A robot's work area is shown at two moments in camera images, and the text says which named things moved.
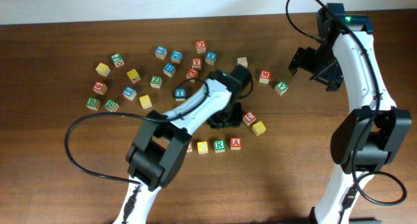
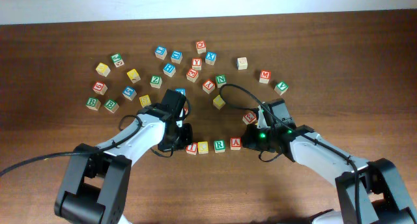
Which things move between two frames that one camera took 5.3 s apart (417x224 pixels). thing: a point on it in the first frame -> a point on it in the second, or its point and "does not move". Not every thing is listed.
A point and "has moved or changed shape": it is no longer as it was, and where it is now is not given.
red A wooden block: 235,143 does not move
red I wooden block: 190,148 has moved or changed shape
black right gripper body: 320,64 -> 259,138
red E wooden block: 192,73 does not move
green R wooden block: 219,146 does not move
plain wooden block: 242,60 does not move
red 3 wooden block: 249,118 does not move
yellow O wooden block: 202,148 does not move
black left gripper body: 230,116 -> 182,137
